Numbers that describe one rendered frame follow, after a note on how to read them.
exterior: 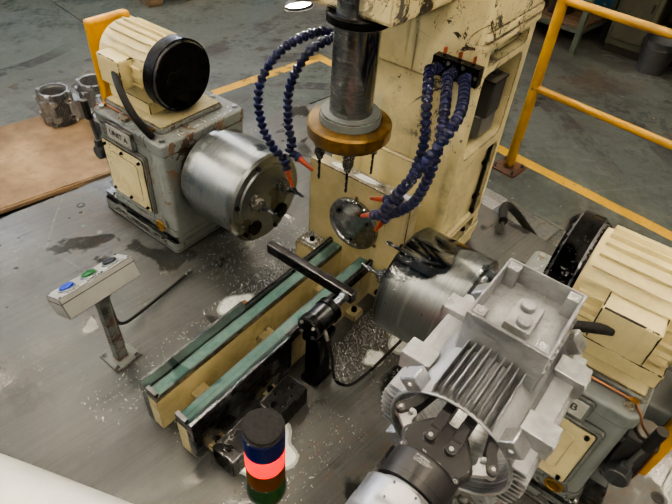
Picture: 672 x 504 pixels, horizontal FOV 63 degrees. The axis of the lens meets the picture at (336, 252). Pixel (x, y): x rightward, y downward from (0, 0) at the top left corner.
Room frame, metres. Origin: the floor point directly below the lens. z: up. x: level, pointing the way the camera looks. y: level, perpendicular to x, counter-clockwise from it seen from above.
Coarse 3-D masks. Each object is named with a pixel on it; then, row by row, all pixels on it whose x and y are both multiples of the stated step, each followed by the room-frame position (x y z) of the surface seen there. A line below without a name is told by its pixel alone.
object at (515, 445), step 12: (480, 288) 0.51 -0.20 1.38; (576, 336) 0.44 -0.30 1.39; (576, 348) 0.43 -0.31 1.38; (408, 372) 0.37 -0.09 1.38; (420, 372) 0.37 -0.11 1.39; (408, 384) 0.36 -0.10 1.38; (420, 384) 0.35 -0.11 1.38; (504, 432) 0.31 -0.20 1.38; (516, 432) 0.30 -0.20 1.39; (396, 444) 0.36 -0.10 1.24; (504, 444) 0.29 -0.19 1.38; (516, 444) 0.29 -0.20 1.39; (528, 444) 0.30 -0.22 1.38; (516, 456) 0.28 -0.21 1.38
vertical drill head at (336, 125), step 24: (336, 48) 1.00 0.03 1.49; (360, 48) 0.98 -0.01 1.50; (336, 72) 1.00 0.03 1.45; (360, 72) 0.98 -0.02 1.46; (336, 96) 0.99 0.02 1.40; (360, 96) 0.99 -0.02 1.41; (312, 120) 1.01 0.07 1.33; (336, 120) 0.98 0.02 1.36; (360, 120) 0.99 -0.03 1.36; (384, 120) 1.04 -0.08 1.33; (336, 144) 0.94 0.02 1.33; (360, 144) 0.94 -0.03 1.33; (384, 144) 0.98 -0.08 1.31
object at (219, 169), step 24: (216, 144) 1.16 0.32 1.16; (240, 144) 1.16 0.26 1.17; (264, 144) 1.19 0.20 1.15; (192, 168) 1.12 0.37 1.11; (216, 168) 1.10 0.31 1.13; (240, 168) 1.08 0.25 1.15; (264, 168) 1.11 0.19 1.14; (192, 192) 1.09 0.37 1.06; (216, 192) 1.05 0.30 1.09; (240, 192) 1.04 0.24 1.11; (264, 192) 1.10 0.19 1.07; (288, 192) 1.13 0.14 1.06; (216, 216) 1.04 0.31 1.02; (240, 216) 1.03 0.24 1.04; (264, 216) 1.10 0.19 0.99
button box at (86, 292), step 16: (112, 256) 0.85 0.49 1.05; (128, 256) 0.82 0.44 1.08; (96, 272) 0.77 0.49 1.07; (112, 272) 0.78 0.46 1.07; (128, 272) 0.80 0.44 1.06; (80, 288) 0.72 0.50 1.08; (96, 288) 0.74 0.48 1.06; (112, 288) 0.76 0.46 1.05; (64, 304) 0.69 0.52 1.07; (80, 304) 0.70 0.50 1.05
